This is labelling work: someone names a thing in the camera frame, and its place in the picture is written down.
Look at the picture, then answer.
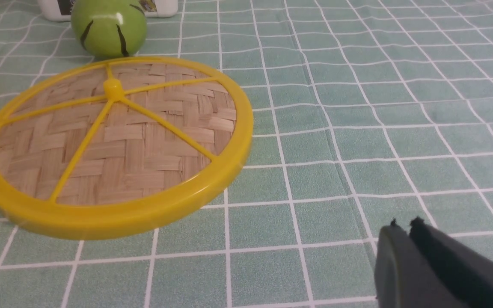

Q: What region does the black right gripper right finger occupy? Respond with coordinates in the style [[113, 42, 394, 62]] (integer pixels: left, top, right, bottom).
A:
[[409, 217, 493, 308]]

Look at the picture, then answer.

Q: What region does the green checkered tablecloth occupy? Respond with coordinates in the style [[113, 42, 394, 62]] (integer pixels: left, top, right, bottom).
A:
[[0, 0, 493, 308]]

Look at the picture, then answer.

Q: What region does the green lidded white toolbox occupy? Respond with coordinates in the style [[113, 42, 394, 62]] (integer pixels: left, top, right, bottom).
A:
[[36, 0, 178, 22]]

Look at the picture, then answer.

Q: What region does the yellow rimmed woven steamer lid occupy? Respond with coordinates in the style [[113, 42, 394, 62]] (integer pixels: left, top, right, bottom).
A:
[[0, 57, 254, 240]]

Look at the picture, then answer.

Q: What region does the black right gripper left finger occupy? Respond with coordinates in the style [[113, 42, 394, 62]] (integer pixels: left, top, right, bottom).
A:
[[375, 219, 457, 308]]

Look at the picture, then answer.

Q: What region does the green striped ball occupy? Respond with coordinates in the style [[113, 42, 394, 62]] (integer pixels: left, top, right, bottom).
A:
[[71, 4, 148, 59]]

